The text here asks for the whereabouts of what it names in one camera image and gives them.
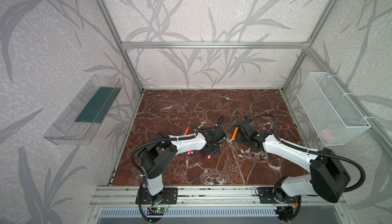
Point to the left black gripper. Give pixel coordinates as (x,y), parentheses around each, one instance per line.
(213,146)

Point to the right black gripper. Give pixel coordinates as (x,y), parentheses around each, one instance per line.
(242,133)

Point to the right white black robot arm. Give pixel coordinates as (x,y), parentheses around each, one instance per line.
(329,175)

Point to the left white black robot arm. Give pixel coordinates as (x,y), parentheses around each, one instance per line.
(152,158)

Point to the purple marker pen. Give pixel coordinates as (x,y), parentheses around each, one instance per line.
(184,130)

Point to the pink object in basket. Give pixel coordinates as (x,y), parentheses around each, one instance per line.
(327,135)

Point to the green circuit board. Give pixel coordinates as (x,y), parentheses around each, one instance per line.
(157,211)

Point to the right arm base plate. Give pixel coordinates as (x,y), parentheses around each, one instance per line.
(271,195)

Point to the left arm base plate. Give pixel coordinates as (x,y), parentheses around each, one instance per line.
(167,196)

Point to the white wire mesh basket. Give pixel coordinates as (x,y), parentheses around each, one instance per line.
(329,107)

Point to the aluminium frame crossbar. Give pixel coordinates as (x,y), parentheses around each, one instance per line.
(213,45)

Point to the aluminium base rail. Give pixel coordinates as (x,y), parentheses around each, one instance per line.
(187,196)

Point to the clear plastic wall tray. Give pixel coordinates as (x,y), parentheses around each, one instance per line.
(82,118)

